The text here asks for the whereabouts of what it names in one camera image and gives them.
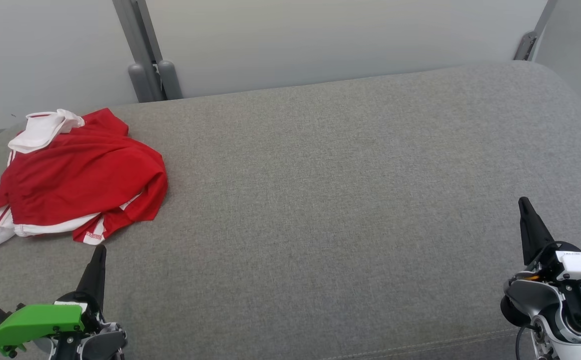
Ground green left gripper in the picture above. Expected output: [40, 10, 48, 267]
[0, 244, 109, 357]

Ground red jersey with white sleeves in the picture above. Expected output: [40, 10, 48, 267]
[0, 107, 169, 236]

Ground grey fabric sofa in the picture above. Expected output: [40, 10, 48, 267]
[0, 60, 581, 360]

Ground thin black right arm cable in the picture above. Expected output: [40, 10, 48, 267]
[514, 324, 539, 360]

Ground grey partition post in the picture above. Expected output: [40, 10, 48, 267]
[112, 0, 184, 103]
[513, 0, 559, 62]

